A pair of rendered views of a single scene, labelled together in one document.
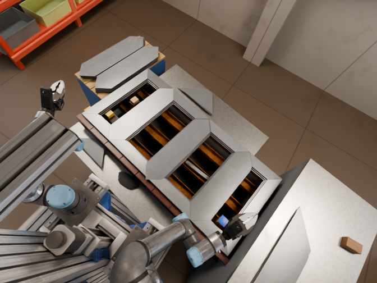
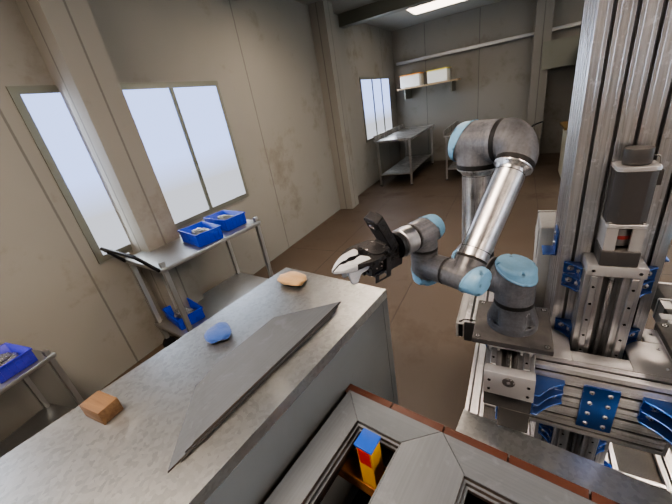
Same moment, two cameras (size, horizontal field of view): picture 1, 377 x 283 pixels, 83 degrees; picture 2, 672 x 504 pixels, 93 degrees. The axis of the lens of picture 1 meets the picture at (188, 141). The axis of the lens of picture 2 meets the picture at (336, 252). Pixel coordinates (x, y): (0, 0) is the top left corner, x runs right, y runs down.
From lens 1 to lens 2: 1.10 m
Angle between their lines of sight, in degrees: 91
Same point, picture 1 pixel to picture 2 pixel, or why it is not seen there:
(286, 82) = not seen: outside the picture
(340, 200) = not seen: outside the picture
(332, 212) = (82, 477)
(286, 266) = (256, 351)
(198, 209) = (435, 462)
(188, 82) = not seen: outside the picture
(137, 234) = (536, 339)
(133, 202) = (611, 486)
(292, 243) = (230, 383)
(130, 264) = (515, 124)
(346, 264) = (136, 382)
